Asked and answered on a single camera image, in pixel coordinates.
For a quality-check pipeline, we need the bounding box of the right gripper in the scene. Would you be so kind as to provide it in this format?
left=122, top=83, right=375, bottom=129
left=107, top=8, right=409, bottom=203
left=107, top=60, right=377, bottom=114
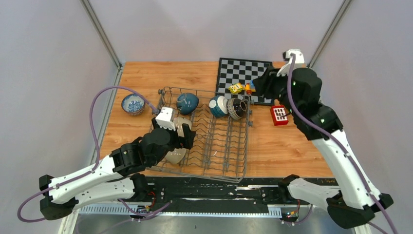
left=252, top=66, right=300, bottom=117

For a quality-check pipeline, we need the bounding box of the dark patterned bowl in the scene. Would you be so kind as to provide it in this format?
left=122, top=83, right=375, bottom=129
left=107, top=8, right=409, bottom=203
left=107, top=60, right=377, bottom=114
left=226, top=98, right=247, bottom=120

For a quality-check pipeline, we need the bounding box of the grey wire dish rack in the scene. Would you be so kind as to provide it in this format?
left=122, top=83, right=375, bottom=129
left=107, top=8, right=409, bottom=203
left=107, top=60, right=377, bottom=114
left=150, top=86, right=253, bottom=183

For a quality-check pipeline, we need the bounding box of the white blue floral bowl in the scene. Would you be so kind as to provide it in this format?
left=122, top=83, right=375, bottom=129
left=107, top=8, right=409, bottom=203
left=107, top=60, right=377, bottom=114
left=121, top=93, right=146, bottom=113

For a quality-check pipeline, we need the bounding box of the blue zigzag red bowl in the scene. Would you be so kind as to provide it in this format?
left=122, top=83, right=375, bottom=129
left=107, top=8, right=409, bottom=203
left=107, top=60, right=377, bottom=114
left=127, top=109, right=144, bottom=117

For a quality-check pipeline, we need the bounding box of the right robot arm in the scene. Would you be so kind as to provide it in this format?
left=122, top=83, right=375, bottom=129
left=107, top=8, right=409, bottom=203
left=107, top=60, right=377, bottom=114
left=252, top=67, right=394, bottom=229

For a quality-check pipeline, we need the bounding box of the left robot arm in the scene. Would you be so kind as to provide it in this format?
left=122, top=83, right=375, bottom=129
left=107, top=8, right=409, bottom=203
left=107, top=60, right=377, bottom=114
left=39, top=124, right=196, bottom=220

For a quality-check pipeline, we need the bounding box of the blue orange toy car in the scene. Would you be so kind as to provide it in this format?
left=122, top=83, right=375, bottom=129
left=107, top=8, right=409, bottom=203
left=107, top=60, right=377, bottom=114
left=244, top=81, right=256, bottom=95

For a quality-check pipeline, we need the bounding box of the beige bowl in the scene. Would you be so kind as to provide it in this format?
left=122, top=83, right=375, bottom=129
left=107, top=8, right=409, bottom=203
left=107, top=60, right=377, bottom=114
left=173, top=117, right=192, bottom=131
left=165, top=148, right=187, bottom=164

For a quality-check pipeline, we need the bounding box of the yellow toy block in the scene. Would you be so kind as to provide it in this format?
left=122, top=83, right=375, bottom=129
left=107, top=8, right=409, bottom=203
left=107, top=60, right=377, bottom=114
left=228, top=82, right=244, bottom=94

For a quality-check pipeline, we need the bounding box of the red toy brick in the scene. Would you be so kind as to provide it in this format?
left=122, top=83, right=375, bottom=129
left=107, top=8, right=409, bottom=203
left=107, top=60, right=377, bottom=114
left=270, top=105, right=289, bottom=126

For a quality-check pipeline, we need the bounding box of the black white chessboard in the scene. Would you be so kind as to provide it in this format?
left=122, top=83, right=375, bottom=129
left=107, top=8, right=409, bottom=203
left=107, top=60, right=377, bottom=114
left=215, top=58, right=273, bottom=99

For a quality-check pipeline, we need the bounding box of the dark blue bowl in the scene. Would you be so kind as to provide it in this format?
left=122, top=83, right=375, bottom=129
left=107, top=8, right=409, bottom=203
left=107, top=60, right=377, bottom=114
left=176, top=93, right=199, bottom=115

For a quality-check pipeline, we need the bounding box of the teal white bowl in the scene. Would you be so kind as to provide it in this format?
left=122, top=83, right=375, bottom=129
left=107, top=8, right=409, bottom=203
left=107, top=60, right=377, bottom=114
left=208, top=95, right=228, bottom=118

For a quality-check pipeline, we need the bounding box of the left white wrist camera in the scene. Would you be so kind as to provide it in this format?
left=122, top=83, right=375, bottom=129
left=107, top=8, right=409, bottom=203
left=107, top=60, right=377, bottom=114
left=155, top=106, right=176, bottom=131

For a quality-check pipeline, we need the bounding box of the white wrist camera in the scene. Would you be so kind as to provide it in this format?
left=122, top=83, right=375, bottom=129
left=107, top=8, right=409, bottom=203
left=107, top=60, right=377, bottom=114
left=155, top=106, right=176, bottom=131
left=276, top=49, right=306, bottom=77

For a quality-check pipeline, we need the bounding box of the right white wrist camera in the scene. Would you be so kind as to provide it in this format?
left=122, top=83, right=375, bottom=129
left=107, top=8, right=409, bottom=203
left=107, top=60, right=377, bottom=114
left=276, top=49, right=306, bottom=77

